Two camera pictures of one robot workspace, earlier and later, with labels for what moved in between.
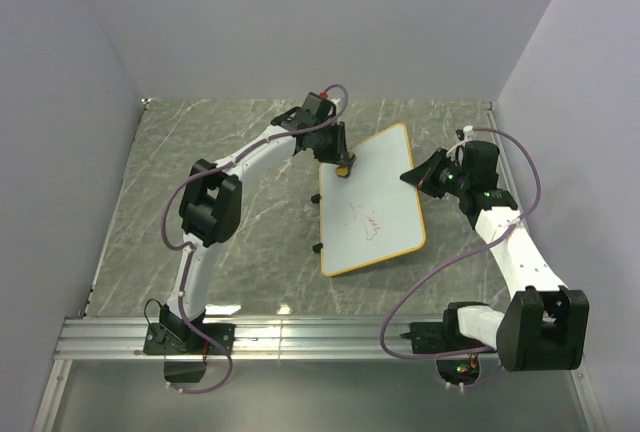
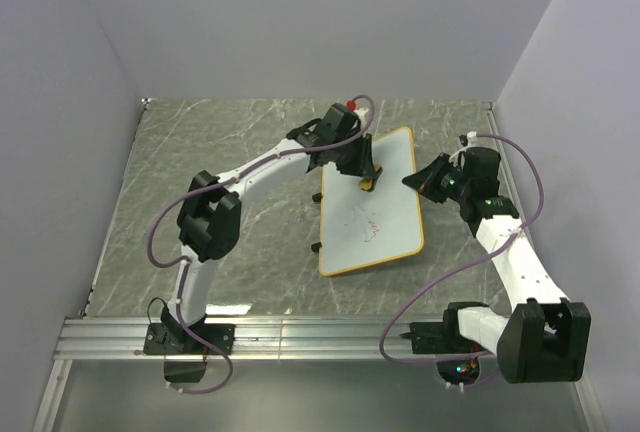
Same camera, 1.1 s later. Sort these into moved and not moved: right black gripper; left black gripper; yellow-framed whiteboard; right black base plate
Moved: left black gripper
Not moved: right black base plate; right black gripper; yellow-framed whiteboard
